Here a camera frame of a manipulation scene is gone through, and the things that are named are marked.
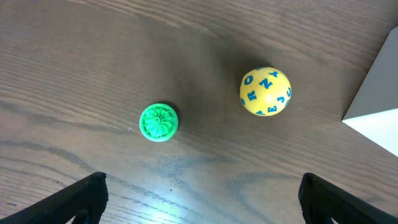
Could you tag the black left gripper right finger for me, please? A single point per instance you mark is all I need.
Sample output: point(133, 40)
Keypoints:
point(324, 203)

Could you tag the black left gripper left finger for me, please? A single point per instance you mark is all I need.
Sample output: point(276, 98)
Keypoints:
point(82, 202)

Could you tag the yellow ball with blue letters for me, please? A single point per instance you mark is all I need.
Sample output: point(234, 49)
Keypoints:
point(265, 91)

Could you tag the white cardboard box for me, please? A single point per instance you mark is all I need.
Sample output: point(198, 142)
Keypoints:
point(373, 111)

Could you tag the green round spinning top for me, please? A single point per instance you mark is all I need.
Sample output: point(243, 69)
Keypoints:
point(158, 122)

